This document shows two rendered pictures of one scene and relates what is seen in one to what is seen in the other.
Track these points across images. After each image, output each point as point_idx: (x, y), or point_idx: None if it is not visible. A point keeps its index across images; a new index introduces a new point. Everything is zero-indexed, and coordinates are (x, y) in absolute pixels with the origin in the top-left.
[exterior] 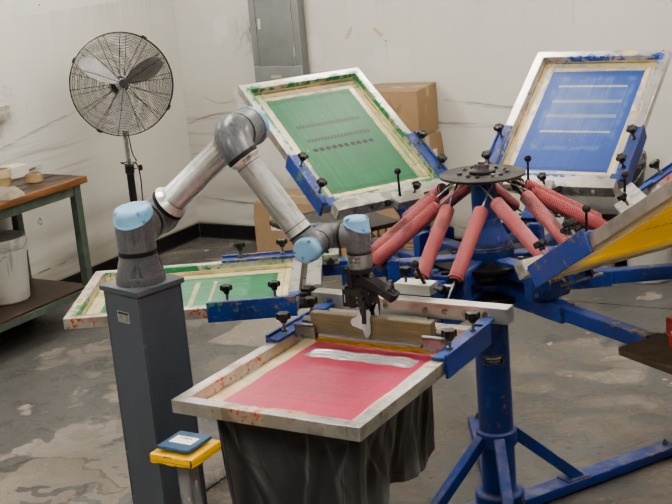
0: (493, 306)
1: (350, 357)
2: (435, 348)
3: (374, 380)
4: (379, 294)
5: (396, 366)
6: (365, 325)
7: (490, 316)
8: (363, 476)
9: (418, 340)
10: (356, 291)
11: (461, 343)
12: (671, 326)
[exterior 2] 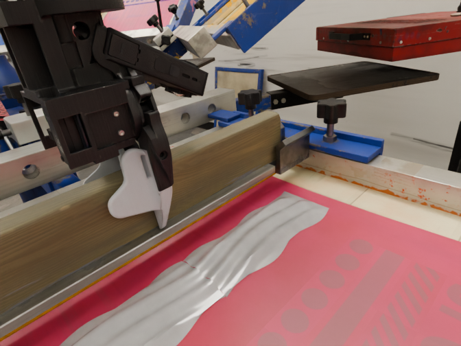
0: (213, 93)
1: (195, 301)
2: (297, 156)
3: (416, 281)
4: (175, 79)
5: (309, 226)
6: (171, 189)
7: (217, 108)
8: None
9: (261, 160)
10: (114, 86)
11: (319, 127)
12: (400, 36)
